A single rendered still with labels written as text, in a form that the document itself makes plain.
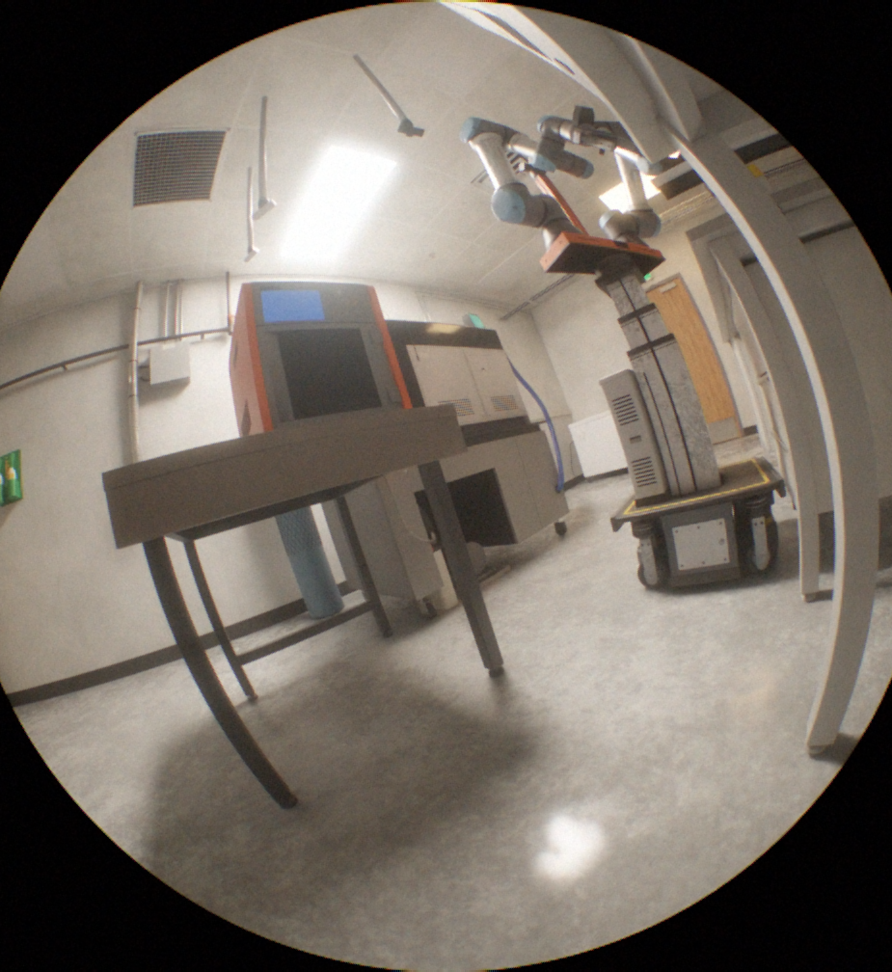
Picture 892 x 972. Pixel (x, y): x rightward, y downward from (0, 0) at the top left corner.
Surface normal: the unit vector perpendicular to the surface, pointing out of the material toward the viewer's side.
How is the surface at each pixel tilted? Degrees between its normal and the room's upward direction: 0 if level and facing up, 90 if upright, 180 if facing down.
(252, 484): 90
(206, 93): 180
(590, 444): 90
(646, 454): 90
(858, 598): 90
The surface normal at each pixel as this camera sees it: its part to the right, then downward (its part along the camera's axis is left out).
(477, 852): -0.31, -0.95
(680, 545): -0.69, 0.22
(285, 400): 0.59, -0.19
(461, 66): 0.31, 0.95
